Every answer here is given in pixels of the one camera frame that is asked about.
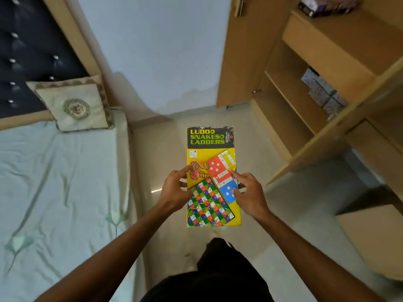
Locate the person's right hand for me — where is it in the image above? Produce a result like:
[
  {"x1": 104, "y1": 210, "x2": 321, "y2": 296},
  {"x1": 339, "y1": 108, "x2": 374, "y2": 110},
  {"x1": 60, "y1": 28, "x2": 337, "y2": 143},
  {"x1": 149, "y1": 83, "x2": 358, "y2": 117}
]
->
[{"x1": 231, "y1": 171, "x2": 272, "y2": 221}]

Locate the person's left hand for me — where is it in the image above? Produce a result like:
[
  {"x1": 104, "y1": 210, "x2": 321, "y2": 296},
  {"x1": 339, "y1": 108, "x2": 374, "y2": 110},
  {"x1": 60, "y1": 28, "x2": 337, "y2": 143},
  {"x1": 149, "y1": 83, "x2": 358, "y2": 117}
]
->
[{"x1": 157, "y1": 165, "x2": 194, "y2": 215}]

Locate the yellow board game box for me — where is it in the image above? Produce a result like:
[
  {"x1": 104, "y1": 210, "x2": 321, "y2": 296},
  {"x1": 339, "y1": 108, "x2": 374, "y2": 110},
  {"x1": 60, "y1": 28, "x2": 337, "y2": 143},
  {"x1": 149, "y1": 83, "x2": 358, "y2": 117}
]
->
[{"x1": 186, "y1": 126, "x2": 242, "y2": 228}]

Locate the person's right forearm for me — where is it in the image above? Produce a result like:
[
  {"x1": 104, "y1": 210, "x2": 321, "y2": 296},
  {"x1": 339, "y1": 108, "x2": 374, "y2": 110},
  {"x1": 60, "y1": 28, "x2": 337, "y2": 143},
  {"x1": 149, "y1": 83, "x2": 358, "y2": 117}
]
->
[{"x1": 256, "y1": 212, "x2": 379, "y2": 302}]

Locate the person's left forearm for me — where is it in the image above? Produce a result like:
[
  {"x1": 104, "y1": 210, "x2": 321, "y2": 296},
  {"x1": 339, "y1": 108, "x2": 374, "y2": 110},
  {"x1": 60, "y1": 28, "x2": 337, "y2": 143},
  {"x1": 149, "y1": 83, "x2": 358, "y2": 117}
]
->
[{"x1": 34, "y1": 206, "x2": 172, "y2": 302}]

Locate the person's black clothing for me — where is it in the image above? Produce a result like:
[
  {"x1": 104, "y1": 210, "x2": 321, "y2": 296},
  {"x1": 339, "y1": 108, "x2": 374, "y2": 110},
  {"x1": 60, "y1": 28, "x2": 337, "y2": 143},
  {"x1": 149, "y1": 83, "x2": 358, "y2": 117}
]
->
[{"x1": 140, "y1": 238, "x2": 275, "y2": 302}]

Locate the bed with pale green sheet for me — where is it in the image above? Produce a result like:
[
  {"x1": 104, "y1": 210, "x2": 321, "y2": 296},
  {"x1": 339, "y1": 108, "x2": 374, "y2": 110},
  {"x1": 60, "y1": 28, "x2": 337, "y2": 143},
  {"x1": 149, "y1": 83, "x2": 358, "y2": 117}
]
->
[{"x1": 0, "y1": 107, "x2": 140, "y2": 302}]

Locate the grey patterned wrapped box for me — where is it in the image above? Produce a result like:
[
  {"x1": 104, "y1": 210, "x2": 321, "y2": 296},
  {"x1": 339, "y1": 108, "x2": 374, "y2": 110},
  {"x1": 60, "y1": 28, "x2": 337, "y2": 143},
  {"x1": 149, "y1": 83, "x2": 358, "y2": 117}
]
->
[{"x1": 301, "y1": 67, "x2": 349, "y2": 120}]

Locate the cream embroidered cushion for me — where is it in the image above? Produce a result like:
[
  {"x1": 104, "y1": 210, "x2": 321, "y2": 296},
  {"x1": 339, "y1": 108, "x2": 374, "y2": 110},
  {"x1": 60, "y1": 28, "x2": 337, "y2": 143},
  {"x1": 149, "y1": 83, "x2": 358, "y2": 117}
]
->
[{"x1": 26, "y1": 75, "x2": 114, "y2": 133}]

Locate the light wooden panel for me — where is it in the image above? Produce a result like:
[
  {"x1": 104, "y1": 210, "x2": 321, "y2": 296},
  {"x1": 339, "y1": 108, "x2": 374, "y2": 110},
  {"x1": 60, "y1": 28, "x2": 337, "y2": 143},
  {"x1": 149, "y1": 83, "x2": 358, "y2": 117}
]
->
[{"x1": 335, "y1": 204, "x2": 403, "y2": 282}]

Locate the wooden wardrobe drawer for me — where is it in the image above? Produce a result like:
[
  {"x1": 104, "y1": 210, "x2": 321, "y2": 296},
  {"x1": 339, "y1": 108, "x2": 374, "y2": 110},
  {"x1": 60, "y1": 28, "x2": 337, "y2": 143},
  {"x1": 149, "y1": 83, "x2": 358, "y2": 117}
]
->
[{"x1": 282, "y1": 14, "x2": 379, "y2": 102}]

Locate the light wooden wardrobe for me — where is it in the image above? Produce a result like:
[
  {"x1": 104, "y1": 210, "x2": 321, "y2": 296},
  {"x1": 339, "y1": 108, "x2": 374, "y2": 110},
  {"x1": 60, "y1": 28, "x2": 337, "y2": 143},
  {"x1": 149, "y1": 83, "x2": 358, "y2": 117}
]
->
[{"x1": 216, "y1": 0, "x2": 403, "y2": 282}]

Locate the dark printed box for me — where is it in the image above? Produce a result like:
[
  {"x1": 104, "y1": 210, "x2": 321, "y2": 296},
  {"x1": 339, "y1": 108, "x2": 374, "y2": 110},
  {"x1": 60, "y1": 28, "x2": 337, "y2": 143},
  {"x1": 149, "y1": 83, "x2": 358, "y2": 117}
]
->
[{"x1": 298, "y1": 0, "x2": 361, "y2": 18}]

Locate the dark tufted headboard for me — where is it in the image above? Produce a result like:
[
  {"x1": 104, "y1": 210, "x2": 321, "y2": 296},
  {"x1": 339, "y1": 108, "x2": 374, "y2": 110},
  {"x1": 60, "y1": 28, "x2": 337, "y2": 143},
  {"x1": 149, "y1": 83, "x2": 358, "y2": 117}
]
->
[{"x1": 0, "y1": 0, "x2": 105, "y2": 131}]

